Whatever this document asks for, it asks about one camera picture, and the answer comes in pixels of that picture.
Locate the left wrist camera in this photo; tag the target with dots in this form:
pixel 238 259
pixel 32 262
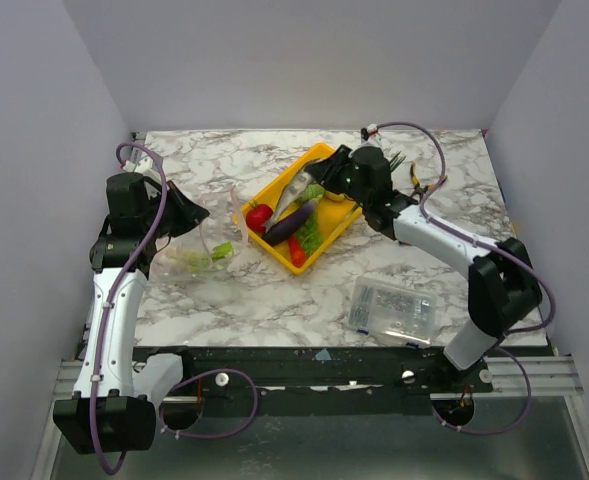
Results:
pixel 142 163

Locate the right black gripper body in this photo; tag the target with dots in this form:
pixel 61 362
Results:
pixel 328 167

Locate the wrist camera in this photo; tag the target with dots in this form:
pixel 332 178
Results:
pixel 142 163
pixel 370 137

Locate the clear plastic screw box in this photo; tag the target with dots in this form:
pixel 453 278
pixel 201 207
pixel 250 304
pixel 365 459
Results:
pixel 393 314

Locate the green cabbage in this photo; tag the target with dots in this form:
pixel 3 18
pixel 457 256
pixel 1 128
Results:
pixel 311 192

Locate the red chili pepper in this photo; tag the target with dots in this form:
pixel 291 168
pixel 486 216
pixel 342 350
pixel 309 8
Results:
pixel 297 254

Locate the purple eggplant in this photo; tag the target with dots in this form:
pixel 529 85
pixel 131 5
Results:
pixel 287 227

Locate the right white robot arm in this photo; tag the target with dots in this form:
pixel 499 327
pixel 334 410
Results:
pixel 501 287

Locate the green lettuce leaf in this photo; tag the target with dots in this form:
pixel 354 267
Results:
pixel 309 235

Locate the green chives bunch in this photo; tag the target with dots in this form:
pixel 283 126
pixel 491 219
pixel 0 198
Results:
pixel 396 161

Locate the yellow plastic tray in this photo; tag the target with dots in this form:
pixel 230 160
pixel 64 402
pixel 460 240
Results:
pixel 320 218

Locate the celery stalk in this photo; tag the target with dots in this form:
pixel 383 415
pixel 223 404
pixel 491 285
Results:
pixel 198 262

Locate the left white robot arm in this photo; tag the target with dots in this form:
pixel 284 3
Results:
pixel 114 408

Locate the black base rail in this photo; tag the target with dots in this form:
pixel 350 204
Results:
pixel 318 381

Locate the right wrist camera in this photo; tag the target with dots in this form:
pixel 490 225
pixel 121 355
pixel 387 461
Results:
pixel 370 137

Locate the red tomato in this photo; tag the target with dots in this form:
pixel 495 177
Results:
pixel 256 217

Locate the clear zip top bag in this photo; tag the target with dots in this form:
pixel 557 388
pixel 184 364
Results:
pixel 222 225

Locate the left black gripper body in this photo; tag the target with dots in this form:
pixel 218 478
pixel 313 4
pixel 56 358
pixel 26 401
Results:
pixel 177 218

